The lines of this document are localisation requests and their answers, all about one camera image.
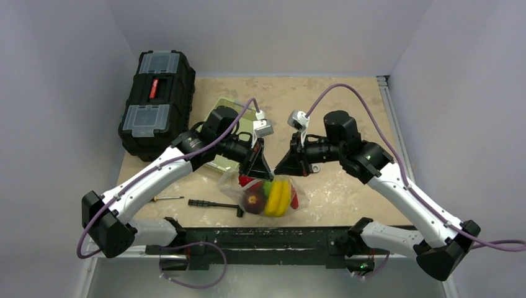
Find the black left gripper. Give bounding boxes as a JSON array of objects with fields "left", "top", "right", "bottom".
[{"left": 216, "top": 134, "right": 274, "bottom": 181}]

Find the red tomato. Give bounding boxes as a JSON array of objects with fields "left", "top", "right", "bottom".
[{"left": 238, "top": 175, "right": 264, "bottom": 191}]

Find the dark red apple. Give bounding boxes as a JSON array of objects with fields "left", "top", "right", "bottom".
[{"left": 241, "top": 191, "right": 267, "bottom": 214}]

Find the clear zip top bag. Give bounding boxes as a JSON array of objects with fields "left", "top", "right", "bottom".
[{"left": 217, "top": 169, "right": 310, "bottom": 218}]

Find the red chili pepper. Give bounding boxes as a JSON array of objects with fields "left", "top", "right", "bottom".
[{"left": 290, "top": 186, "right": 300, "bottom": 210}]

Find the yellow banana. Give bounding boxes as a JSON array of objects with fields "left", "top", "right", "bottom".
[{"left": 264, "top": 180, "right": 291, "bottom": 217}]

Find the pale green perforated basket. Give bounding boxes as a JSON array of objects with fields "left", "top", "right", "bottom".
[{"left": 207, "top": 97, "right": 257, "bottom": 172}]

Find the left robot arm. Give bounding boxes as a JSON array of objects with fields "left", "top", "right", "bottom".
[{"left": 77, "top": 106, "right": 274, "bottom": 258}]

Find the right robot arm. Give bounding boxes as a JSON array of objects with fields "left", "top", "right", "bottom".
[{"left": 274, "top": 111, "right": 481, "bottom": 281}]

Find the black hammer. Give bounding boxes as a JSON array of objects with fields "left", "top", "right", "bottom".
[{"left": 188, "top": 199, "right": 244, "bottom": 218}]

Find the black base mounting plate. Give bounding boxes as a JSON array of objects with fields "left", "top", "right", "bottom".
[{"left": 145, "top": 227, "right": 389, "bottom": 273}]

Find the black plastic toolbox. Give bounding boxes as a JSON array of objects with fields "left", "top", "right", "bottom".
[{"left": 118, "top": 50, "right": 196, "bottom": 162}]

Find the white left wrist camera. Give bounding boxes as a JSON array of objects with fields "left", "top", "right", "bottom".
[{"left": 251, "top": 110, "right": 274, "bottom": 147}]

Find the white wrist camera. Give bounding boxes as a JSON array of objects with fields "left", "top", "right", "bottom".
[
  {"left": 287, "top": 110, "right": 310, "bottom": 145},
  {"left": 251, "top": 110, "right": 274, "bottom": 147}
]

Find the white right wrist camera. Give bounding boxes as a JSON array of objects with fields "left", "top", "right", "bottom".
[{"left": 287, "top": 110, "right": 310, "bottom": 145}]

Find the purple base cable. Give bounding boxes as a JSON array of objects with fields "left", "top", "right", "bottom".
[{"left": 159, "top": 241, "right": 228, "bottom": 289}]

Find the yellow handled screwdriver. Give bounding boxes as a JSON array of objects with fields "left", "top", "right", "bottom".
[{"left": 152, "top": 196, "right": 185, "bottom": 202}]

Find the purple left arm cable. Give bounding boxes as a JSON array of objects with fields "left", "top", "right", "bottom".
[{"left": 76, "top": 97, "right": 261, "bottom": 260}]

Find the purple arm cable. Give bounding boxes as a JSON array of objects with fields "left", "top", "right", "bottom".
[
  {"left": 76, "top": 97, "right": 261, "bottom": 260},
  {"left": 305, "top": 83, "right": 526, "bottom": 253}
]

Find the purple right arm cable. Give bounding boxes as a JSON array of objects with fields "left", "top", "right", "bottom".
[{"left": 305, "top": 83, "right": 526, "bottom": 253}]

